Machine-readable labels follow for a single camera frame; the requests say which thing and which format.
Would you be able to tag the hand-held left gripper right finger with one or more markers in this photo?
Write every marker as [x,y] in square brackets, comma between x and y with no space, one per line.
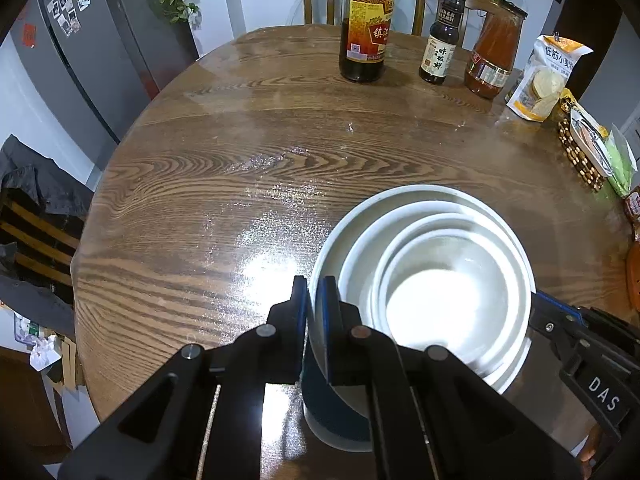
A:
[330,330]

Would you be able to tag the grey refrigerator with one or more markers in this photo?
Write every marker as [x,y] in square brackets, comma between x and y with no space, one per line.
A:
[100,60]

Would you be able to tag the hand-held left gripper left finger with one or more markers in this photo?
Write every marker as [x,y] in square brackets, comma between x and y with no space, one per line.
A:
[300,320]

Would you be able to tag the beaded woven basket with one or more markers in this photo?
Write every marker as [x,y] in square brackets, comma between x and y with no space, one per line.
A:
[580,160]

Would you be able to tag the person's right hand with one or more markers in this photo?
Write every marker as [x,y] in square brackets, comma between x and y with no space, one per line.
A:
[590,442]

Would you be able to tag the small dark soy sauce bottle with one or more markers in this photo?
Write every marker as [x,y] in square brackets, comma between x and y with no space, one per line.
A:
[440,50]

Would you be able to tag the white and yellow flour bag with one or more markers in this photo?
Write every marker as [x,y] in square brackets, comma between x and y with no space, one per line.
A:
[545,85]

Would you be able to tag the small white lipped bowl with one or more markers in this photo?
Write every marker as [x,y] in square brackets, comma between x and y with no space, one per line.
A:
[450,300]

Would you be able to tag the white oblong tray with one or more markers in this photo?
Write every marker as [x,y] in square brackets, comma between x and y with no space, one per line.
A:
[592,142]

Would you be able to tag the yellow packet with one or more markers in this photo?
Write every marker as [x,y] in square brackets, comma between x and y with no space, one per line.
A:
[570,102]

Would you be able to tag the red chili sauce jar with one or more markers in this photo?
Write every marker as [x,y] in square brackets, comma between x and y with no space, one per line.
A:
[634,207]

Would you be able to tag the orange wrapped bowl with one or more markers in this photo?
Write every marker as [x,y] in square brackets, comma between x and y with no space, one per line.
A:
[634,275]

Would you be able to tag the dark wooden door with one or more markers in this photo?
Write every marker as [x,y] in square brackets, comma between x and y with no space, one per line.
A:
[585,25]

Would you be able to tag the metal tongs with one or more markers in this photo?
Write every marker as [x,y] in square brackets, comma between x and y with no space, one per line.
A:
[597,135]

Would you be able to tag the bags on floor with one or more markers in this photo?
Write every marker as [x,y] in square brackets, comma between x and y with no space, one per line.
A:
[45,350]

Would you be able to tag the blue patterned square plate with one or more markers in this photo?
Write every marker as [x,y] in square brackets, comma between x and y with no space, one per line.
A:
[335,440]

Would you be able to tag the green bag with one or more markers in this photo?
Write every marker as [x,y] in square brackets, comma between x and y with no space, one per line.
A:
[622,165]

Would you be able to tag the chair with dark cloth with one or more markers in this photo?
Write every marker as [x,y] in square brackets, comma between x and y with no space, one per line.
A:
[40,200]

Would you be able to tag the vinegar bottle with yellow cap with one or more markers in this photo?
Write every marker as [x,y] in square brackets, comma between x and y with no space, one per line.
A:
[367,35]

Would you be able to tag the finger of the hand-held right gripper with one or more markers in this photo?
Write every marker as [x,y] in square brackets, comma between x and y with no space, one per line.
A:
[557,307]
[550,329]

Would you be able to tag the large white bowl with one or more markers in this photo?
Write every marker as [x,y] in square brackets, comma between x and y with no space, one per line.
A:
[330,245]

